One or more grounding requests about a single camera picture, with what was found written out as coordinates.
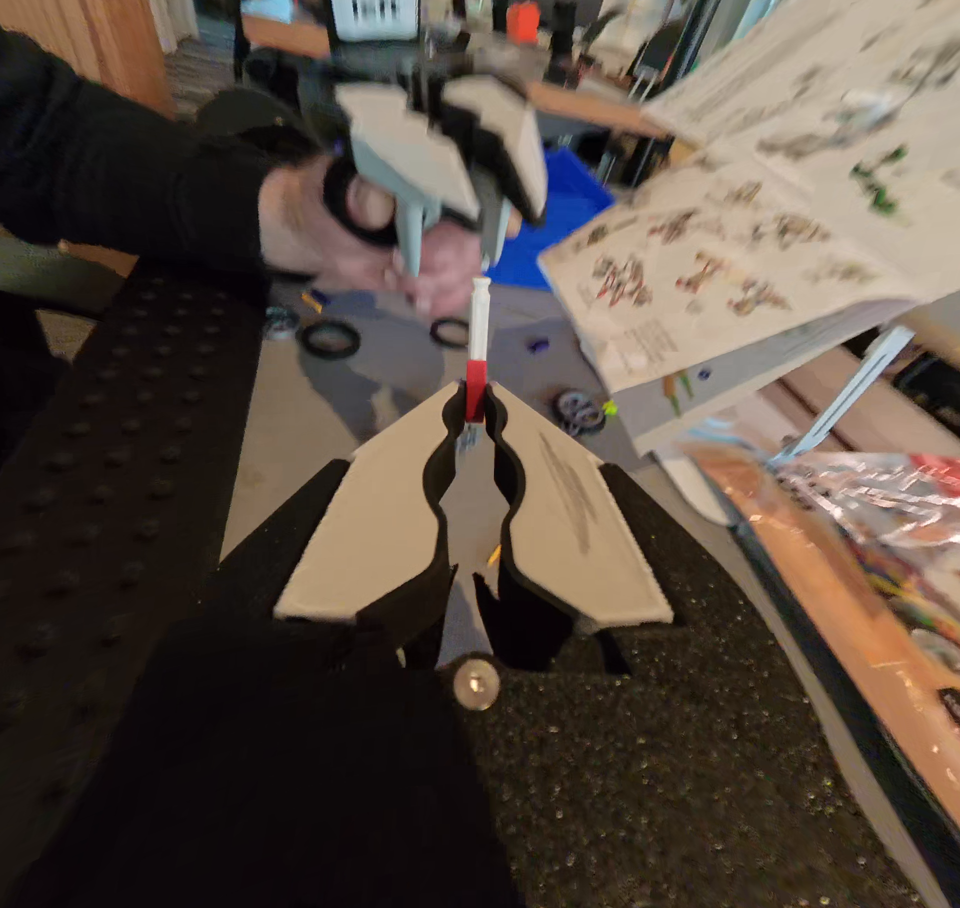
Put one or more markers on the short white rod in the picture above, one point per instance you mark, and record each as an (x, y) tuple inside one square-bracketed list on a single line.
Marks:
[(480, 319)]

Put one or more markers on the printed toy packaging bag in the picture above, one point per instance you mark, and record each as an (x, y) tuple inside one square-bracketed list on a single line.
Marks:
[(862, 548)]

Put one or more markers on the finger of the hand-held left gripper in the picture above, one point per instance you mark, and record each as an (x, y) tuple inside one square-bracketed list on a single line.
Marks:
[(510, 136), (405, 151)]

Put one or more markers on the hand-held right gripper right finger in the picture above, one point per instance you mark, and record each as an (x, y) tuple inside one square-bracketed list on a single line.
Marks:
[(585, 541)]

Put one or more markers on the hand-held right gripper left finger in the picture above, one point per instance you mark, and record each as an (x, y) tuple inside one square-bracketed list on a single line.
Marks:
[(360, 541)]

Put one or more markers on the purple connector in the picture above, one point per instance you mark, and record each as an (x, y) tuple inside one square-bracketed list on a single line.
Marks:
[(536, 343)]

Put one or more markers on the blue bin with square tag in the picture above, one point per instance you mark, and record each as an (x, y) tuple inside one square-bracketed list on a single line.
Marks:
[(570, 196)]

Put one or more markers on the black office chair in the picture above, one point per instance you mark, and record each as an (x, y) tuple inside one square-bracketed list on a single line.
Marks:
[(255, 113)]

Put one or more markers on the toy instruction booklet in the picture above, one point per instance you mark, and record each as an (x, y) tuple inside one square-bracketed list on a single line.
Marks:
[(750, 211)]

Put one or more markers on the long wooden desk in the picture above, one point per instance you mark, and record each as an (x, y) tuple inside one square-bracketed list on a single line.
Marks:
[(585, 106)]

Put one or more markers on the silver wheel hub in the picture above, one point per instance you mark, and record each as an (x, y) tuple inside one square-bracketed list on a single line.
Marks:
[(279, 322)]

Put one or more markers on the black metal pole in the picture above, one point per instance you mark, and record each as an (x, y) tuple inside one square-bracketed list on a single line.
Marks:
[(701, 16)]

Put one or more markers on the short yellow rod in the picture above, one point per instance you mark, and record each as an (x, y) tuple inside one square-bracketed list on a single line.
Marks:
[(311, 301)]

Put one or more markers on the person's left hand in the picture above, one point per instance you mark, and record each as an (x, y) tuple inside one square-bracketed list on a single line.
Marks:
[(300, 226)]

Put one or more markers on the toy wheel with black tyre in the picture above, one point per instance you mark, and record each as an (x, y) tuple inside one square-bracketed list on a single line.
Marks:
[(577, 411)]

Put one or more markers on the black rubber tyre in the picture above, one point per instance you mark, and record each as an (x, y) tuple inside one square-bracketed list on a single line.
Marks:
[(437, 334), (330, 355)]

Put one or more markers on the wooden panel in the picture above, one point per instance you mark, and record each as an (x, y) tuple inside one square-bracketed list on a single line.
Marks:
[(75, 16)]

